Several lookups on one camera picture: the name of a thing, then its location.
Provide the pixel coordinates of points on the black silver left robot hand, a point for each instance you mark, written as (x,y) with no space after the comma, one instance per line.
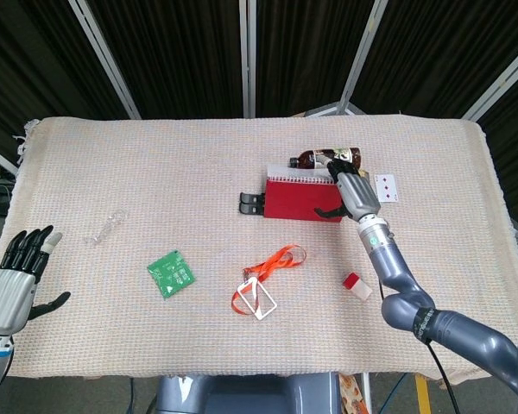
(8,297)

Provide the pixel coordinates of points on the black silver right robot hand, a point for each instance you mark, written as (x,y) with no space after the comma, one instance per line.
(358,194)

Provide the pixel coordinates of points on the spiral desk calendar red stand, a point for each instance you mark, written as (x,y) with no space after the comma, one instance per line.
(302,200)

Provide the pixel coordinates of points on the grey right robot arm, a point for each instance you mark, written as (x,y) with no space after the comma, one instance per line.
(397,276)

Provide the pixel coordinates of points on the yellow packaged item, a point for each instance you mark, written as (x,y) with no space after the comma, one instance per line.
(364,173)

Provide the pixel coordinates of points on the three of diamonds card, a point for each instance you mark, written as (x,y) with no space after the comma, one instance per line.
(388,188)

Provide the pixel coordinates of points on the brown drink bottle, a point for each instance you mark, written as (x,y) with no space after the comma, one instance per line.
(315,156)

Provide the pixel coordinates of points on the red and white small box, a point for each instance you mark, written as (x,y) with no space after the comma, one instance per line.
(356,286)

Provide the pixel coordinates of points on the black plastic clip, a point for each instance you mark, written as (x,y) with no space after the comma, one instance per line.
(252,198)
(251,209)

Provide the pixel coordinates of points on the clear plastic glass piece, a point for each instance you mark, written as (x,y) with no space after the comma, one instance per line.
(108,227)

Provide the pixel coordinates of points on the green foil sachet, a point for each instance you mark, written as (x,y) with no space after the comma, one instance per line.
(171,274)

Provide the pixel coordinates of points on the beige woven table cloth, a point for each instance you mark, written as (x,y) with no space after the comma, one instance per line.
(155,172)

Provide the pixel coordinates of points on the orange patterned bag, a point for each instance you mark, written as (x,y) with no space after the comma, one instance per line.
(350,394)

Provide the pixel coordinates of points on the white metal table leg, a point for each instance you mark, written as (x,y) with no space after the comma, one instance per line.
(367,394)

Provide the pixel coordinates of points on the grey robot torso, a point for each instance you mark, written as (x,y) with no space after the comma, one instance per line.
(250,394)

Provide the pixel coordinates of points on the dark folding screen white frame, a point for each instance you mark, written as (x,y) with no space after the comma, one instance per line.
(177,52)

